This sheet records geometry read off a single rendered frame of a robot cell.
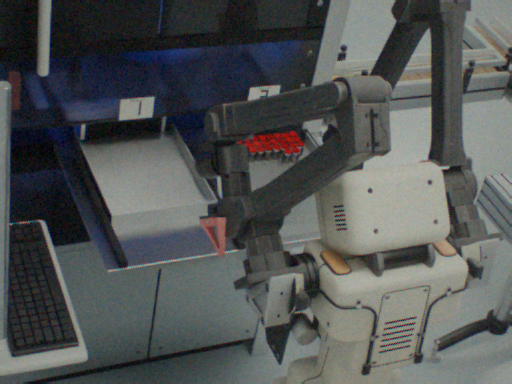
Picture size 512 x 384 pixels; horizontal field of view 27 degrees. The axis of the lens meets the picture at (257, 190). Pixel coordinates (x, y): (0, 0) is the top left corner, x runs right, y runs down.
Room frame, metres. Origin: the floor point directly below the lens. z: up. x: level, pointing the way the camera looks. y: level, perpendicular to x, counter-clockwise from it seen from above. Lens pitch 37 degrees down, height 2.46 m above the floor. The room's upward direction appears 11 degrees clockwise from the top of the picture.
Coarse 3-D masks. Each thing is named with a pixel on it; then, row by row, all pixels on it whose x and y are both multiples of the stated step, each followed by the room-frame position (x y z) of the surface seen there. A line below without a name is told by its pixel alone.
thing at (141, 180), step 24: (96, 144) 2.11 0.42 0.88; (120, 144) 2.13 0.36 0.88; (144, 144) 2.15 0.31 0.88; (168, 144) 2.17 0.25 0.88; (96, 168) 2.02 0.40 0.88; (120, 168) 2.03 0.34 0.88; (144, 168) 2.05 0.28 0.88; (168, 168) 2.07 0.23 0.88; (192, 168) 2.08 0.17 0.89; (120, 192) 1.94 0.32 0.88; (144, 192) 1.96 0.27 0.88; (168, 192) 1.98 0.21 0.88; (192, 192) 2.00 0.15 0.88; (120, 216) 1.82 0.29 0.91; (144, 216) 1.85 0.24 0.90; (168, 216) 1.88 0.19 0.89
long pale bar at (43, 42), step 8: (40, 0) 1.92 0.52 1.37; (48, 0) 1.92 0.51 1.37; (40, 8) 1.92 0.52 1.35; (48, 8) 1.92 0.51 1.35; (40, 16) 1.92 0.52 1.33; (48, 16) 1.92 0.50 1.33; (40, 24) 1.92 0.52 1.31; (48, 24) 1.92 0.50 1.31; (40, 32) 1.92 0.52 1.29; (48, 32) 1.92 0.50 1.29; (40, 40) 1.92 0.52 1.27; (48, 40) 1.92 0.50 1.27; (40, 48) 1.92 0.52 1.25; (48, 48) 1.93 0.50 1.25; (40, 56) 1.92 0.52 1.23; (48, 56) 1.93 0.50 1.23; (40, 64) 1.92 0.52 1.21; (48, 64) 1.93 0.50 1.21; (40, 72) 1.92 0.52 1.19
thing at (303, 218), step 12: (312, 144) 2.26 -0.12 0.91; (252, 168) 2.14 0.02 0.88; (264, 168) 2.15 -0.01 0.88; (276, 168) 2.16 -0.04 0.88; (252, 180) 2.09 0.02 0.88; (264, 180) 2.10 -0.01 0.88; (300, 204) 2.04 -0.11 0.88; (312, 204) 2.04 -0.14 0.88; (288, 216) 1.98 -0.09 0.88; (300, 216) 1.99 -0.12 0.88; (312, 216) 2.00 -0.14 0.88; (288, 228) 1.91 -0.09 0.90; (300, 228) 1.92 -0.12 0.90; (312, 228) 1.94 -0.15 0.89
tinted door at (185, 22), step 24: (168, 0) 2.14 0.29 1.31; (192, 0) 2.17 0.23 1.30; (216, 0) 2.20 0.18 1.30; (240, 0) 2.23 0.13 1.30; (264, 0) 2.26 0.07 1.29; (288, 0) 2.29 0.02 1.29; (168, 24) 2.14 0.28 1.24; (192, 24) 2.17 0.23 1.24; (216, 24) 2.20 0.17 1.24; (240, 24) 2.23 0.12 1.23; (264, 24) 2.27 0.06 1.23; (288, 24) 2.30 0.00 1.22
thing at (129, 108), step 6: (126, 102) 2.09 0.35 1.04; (132, 102) 2.10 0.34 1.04; (138, 102) 2.10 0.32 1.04; (144, 102) 2.11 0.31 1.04; (150, 102) 2.12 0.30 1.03; (120, 108) 2.08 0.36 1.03; (126, 108) 2.09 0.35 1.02; (132, 108) 2.10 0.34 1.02; (138, 108) 2.10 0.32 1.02; (144, 108) 2.11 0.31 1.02; (150, 108) 2.12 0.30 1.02; (120, 114) 2.08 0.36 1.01; (126, 114) 2.09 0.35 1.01; (132, 114) 2.10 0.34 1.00; (144, 114) 2.11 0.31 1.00; (150, 114) 2.12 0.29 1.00
